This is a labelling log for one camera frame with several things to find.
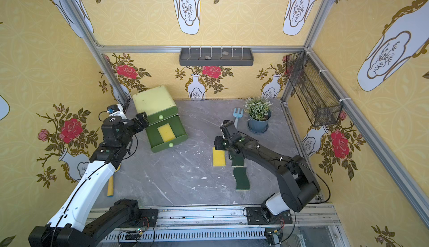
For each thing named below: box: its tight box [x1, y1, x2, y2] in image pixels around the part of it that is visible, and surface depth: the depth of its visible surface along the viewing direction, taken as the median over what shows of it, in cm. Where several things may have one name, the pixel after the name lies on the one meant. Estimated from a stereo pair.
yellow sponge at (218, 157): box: [212, 146, 226, 167], surface depth 94 cm
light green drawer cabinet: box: [132, 85, 188, 137], surface depth 93 cm
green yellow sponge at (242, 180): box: [232, 167, 251, 192], surface depth 85 cm
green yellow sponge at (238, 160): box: [231, 153, 245, 168], surface depth 92 cm
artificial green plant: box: [243, 93, 274, 122], surface depth 95 cm
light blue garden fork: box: [232, 107, 244, 128], surface depth 112 cm
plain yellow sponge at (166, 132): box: [156, 122, 176, 143], surface depth 94 cm
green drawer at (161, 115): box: [146, 106, 179, 126], surface depth 89 cm
